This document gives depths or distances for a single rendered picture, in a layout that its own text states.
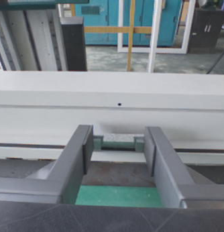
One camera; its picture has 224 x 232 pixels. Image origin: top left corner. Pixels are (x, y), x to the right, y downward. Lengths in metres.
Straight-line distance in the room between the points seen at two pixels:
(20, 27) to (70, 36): 0.27
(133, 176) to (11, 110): 0.14
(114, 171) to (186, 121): 0.09
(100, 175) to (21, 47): 1.00
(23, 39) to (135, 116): 0.99
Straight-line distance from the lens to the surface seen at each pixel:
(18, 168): 0.21
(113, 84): 0.16
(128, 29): 2.39
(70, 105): 0.16
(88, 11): 3.73
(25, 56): 1.13
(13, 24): 1.10
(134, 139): 0.16
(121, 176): 0.18
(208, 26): 3.83
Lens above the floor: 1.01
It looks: 38 degrees down
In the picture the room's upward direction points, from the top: straight up
